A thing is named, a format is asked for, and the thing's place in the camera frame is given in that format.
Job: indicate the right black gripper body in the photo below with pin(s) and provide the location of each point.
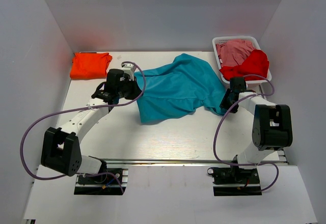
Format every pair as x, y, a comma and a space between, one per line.
229, 102

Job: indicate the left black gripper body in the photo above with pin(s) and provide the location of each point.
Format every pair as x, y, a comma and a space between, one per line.
131, 89

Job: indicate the teal t-shirt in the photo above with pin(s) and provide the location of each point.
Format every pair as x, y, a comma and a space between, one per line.
177, 89

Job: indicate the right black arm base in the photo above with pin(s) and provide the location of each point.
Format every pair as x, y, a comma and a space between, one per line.
234, 181

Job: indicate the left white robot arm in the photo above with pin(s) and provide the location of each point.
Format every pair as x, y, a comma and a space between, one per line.
61, 146

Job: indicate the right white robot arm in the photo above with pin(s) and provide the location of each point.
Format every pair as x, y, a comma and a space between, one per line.
272, 126

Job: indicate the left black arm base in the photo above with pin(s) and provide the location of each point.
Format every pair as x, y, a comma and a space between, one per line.
114, 184

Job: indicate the red t-shirt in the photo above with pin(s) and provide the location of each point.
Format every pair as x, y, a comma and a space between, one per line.
254, 67

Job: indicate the pink t-shirt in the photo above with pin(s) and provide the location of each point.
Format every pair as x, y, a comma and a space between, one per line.
234, 52

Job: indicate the folded orange t-shirt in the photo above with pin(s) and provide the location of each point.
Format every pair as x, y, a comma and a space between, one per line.
90, 65

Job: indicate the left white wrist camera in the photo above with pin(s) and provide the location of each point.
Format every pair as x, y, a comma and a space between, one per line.
129, 69

